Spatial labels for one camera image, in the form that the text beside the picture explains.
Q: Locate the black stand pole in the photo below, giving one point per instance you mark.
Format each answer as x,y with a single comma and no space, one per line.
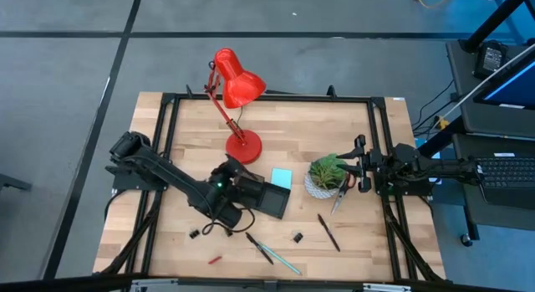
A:
497,18

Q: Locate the black side desk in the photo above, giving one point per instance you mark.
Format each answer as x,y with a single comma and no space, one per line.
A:
480,116

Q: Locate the black mesh desk organizer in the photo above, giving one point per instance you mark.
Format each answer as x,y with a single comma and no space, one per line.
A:
271,200

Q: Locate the teal pencil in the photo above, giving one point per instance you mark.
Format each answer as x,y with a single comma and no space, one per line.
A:
280,258

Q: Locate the black crossbar with silver brackets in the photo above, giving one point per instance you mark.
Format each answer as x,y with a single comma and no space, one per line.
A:
83,282

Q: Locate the yellow plug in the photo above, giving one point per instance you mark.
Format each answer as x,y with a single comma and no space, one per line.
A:
442,123

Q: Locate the black aluminium table frame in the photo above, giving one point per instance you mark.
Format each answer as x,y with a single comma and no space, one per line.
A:
271,98

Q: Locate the dark monitor with blue screen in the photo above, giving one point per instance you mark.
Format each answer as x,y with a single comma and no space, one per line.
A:
512,85

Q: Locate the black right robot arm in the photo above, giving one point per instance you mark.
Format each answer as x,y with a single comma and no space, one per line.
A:
443,168

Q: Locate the teal sticky note pad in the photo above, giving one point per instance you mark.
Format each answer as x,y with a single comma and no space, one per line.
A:
282,178

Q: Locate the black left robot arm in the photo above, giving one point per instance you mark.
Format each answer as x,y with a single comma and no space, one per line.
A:
175,175

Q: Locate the black pen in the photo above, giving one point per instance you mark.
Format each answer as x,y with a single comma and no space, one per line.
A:
259,248

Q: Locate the black keyboard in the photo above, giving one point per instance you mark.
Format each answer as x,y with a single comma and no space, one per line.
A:
507,172

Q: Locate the red desk lamp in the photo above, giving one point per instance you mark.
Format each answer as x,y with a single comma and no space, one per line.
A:
240,89

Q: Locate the black binder clip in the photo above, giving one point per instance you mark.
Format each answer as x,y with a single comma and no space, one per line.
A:
297,237
194,234

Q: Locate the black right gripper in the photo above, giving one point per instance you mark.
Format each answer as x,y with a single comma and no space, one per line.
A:
368,162

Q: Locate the black keyboard tray desk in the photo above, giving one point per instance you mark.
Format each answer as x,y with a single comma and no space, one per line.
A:
493,216

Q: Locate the black caster wheel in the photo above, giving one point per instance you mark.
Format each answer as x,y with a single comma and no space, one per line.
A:
467,240

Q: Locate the small red plastic stick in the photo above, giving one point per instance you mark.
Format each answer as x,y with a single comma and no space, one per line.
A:
215,259

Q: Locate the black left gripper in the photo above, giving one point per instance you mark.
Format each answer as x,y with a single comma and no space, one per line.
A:
225,179

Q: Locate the dark pen with red accent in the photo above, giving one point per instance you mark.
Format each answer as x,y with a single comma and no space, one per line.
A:
328,232

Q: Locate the succulent in white patterned pot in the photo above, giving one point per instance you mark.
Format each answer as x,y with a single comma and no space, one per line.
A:
326,175

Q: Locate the black power adapter box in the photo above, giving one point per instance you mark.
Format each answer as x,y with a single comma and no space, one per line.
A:
491,59

